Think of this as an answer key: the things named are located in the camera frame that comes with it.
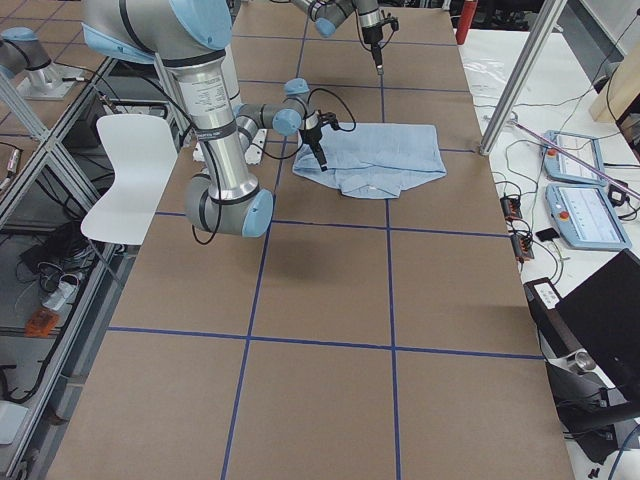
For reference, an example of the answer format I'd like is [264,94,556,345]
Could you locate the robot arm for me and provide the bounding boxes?
[83,1,326,237]
[291,0,397,76]

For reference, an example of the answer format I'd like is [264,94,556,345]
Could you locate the reacher grabber stick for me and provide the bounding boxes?
[506,116,640,200]

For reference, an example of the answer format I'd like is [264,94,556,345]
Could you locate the light blue striped shirt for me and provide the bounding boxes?
[292,123,447,199]

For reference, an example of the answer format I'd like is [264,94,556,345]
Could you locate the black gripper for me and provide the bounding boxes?
[301,117,327,171]
[362,24,384,75]

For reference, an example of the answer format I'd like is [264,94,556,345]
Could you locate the aluminium frame post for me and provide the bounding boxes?
[479,0,567,156]

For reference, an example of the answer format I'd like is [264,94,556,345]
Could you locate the black laptop computer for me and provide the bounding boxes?
[524,249,639,400]

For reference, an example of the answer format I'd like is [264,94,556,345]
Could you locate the red cylinder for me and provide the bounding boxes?
[458,0,477,32]

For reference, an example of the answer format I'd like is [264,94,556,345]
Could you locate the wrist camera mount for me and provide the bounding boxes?
[317,111,341,131]
[380,14,399,32]

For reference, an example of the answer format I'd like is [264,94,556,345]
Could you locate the orange box on floor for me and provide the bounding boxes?
[24,308,59,338]

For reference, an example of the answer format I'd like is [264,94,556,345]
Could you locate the lower teach pendant tablet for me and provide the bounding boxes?
[545,183,632,251]

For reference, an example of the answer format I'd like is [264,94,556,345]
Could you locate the teach pendant tablet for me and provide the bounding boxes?
[545,183,632,251]
[542,130,605,186]

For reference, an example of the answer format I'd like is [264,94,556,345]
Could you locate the white chair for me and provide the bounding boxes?
[81,114,178,245]

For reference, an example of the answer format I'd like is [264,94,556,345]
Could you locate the upper teach pendant tablet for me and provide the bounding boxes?
[542,130,605,186]

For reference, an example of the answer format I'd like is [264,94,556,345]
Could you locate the clear plastic bag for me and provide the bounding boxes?
[463,59,507,98]

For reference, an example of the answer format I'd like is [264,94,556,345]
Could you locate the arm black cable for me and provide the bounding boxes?
[149,87,359,246]

